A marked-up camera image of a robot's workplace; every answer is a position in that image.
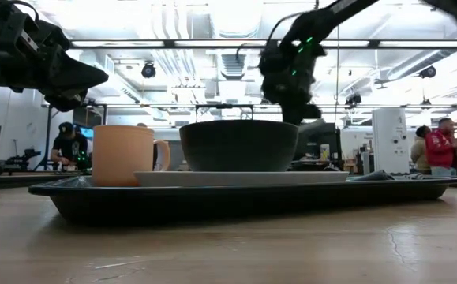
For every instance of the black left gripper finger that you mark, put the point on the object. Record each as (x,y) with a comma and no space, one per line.
(70,65)
(70,83)

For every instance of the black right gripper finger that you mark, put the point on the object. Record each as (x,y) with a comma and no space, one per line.
(313,111)
(293,115)

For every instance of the dark green bowl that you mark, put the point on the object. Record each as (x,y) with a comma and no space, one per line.
(238,146)

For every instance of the white round plate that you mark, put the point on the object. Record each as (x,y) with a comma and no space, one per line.
(244,178)

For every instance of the black plastic tray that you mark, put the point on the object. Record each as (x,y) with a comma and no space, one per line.
(244,205)

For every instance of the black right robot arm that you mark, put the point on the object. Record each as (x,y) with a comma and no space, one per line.
(342,10)

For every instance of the black background robot arm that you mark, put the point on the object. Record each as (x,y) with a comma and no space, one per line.
(23,158)

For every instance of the black monitor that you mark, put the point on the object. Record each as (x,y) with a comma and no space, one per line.
(323,142)

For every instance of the person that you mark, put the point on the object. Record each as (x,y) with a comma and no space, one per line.
(443,150)
(70,148)
(419,155)

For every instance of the white pillar cabinet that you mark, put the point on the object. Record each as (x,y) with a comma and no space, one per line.
(390,142)

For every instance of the black overhead beam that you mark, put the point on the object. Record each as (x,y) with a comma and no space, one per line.
(165,43)

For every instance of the black ceiling camera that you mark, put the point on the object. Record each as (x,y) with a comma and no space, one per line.
(148,70)
(353,99)
(428,72)

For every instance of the white air duct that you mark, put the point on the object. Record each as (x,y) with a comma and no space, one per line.
(125,88)

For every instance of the black rig frame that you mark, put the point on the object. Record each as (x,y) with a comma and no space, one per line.
(48,138)

